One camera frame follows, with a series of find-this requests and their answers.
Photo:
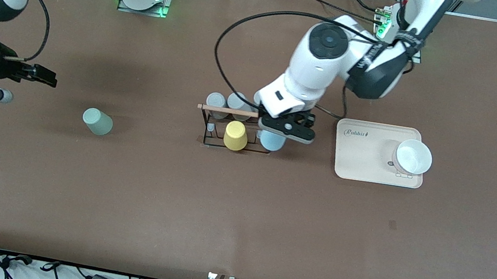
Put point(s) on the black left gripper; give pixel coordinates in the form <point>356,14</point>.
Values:
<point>306,116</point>

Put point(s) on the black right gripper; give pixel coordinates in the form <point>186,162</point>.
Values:
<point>7,67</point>

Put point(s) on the light blue plastic cup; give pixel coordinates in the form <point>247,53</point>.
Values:
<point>271,142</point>

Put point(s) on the pale green plastic cup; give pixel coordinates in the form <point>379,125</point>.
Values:
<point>98,123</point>

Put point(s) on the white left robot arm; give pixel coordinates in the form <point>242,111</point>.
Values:
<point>325,57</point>

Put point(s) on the grey plastic cup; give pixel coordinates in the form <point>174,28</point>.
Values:
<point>216,100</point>
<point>256,99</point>
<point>237,101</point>

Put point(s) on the yellow plastic cup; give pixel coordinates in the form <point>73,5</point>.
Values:
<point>235,136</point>

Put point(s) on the cream rectangular tray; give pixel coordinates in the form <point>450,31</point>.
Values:
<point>364,169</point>

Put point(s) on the white bowl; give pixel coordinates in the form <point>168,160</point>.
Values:
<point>413,157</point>

